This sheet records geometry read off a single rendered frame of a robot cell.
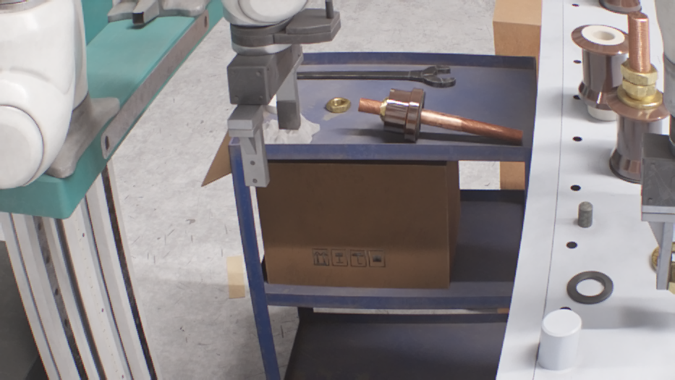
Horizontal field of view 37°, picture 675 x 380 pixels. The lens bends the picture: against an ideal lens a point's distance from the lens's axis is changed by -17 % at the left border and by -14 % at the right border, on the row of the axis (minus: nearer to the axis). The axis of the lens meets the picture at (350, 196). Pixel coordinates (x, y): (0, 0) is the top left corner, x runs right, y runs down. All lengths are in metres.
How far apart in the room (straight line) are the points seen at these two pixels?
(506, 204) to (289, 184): 0.61
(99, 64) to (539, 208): 0.69
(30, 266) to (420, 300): 1.10
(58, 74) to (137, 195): 2.95
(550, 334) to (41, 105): 0.53
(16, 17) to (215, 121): 3.37
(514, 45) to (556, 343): 1.90
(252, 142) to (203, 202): 2.62
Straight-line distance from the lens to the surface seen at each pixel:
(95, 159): 1.42
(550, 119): 1.44
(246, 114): 1.31
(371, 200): 2.46
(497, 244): 2.71
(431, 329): 3.07
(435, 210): 2.46
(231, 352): 3.26
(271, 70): 1.32
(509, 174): 3.04
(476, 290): 2.56
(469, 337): 3.04
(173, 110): 4.58
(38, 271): 1.69
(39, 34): 1.10
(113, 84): 1.54
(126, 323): 2.03
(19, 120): 1.07
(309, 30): 1.30
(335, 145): 2.32
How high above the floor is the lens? 2.04
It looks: 32 degrees down
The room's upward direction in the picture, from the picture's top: 5 degrees counter-clockwise
